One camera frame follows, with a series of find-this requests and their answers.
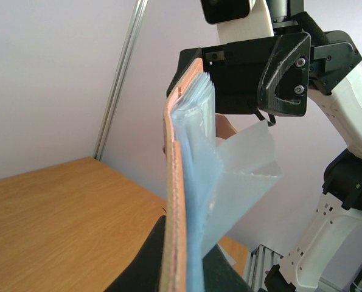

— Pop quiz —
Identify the left aluminium corner post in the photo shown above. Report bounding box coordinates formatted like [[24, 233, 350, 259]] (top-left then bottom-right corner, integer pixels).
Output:
[[93, 0, 150, 161]]

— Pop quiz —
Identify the aluminium rail frame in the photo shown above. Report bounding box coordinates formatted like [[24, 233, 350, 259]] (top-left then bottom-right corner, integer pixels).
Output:
[[243, 245, 283, 291]]

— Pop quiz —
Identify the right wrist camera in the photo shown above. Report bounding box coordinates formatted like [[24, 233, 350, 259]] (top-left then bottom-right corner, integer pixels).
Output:
[[200, 0, 274, 44]]

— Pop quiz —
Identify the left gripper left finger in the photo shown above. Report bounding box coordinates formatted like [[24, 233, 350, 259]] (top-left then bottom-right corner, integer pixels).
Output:
[[105, 215, 166, 292]]

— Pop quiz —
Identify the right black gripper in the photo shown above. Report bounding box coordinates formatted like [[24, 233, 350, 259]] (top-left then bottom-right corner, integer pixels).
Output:
[[167, 30, 362, 117]]

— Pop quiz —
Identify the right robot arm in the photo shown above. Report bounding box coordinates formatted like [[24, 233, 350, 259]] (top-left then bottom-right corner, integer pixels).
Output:
[[159, 1, 362, 291]]

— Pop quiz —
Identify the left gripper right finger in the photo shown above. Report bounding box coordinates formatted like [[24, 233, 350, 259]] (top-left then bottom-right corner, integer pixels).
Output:
[[203, 245, 252, 292]]

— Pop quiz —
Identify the pink leather card holder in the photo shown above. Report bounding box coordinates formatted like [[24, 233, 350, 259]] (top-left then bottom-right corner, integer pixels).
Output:
[[159, 58, 281, 291]]

